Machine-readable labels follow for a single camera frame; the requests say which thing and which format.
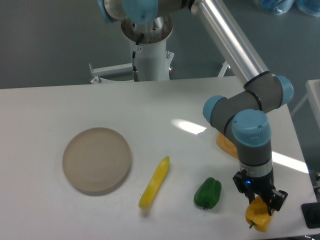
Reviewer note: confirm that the black device at edge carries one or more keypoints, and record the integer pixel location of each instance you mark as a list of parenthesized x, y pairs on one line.
[(311, 214)]

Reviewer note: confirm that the white side table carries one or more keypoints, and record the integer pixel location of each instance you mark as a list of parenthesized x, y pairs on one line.
[(313, 97)]

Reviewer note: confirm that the blue plastic bag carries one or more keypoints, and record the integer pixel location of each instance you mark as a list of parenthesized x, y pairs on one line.
[(275, 7), (309, 7)]

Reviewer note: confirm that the beige round plate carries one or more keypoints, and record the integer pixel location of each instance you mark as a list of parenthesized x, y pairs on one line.
[(96, 161)]

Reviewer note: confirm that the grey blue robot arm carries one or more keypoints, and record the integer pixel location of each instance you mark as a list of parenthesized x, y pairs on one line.
[(242, 119)]

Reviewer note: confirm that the yellow toy bell pepper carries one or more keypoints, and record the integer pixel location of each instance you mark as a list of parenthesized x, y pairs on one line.
[(257, 215)]

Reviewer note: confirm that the orange toy bread slice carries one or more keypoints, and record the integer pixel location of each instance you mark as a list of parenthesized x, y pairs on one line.
[(226, 145)]

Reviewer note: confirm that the green toy bell pepper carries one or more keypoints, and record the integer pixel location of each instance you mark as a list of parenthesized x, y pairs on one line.
[(208, 194)]

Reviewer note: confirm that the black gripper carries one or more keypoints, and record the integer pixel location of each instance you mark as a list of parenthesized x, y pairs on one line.
[(261, 186)]

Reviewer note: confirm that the yellow toy corn cob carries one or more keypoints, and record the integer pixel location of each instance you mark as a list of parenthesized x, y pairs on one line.
[(155, 183)]

